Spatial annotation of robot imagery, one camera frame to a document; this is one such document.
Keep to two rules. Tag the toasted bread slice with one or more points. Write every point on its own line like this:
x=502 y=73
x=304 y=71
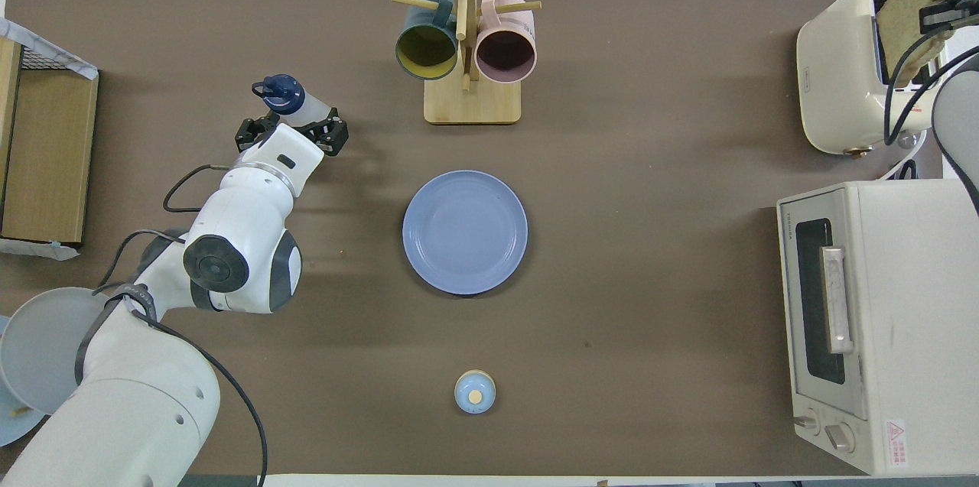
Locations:
x=914 y=13

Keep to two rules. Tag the white bottle with blue cap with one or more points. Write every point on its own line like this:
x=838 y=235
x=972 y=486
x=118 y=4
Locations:
x=306 y=111

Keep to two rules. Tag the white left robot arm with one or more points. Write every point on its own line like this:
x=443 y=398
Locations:
x=138 y=410

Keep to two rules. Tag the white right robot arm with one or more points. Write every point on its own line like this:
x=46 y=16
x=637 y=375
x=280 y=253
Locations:
x=960 y=120

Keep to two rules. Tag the blue round plate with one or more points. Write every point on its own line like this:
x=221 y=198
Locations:
x=465 y=235

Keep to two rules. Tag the pale grey plate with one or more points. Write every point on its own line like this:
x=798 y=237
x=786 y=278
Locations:
x=46 y=349

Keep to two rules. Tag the wooden plate rack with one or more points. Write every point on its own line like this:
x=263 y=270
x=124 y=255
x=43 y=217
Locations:
x=21 y=412

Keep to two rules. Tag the light blue plate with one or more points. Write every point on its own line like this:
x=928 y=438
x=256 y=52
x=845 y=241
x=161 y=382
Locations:
x=15 y=430

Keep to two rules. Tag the cream two-slot toaster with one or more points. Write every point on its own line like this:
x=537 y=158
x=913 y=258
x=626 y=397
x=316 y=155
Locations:
x=837 y=82

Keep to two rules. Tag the dark teal mug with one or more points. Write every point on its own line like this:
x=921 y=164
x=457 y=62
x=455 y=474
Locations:
x=426 y=47

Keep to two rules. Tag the wooden mug rack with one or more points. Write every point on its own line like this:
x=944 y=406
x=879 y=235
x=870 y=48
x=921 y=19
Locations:
x=473 y=105

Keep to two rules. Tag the pink ribbed mug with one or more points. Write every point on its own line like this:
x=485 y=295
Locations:
x=505 y=51

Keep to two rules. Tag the white checkered cloth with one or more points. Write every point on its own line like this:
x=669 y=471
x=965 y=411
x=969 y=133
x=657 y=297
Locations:
x=53 y=51

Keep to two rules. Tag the small blue call bell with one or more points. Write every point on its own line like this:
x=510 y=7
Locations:
x=475 y=392

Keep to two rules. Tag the white toaster oven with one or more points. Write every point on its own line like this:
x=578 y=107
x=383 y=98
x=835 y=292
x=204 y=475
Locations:
x=918 y=319

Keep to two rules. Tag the brown table mat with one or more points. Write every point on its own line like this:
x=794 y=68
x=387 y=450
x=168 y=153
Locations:
x=650 y=280

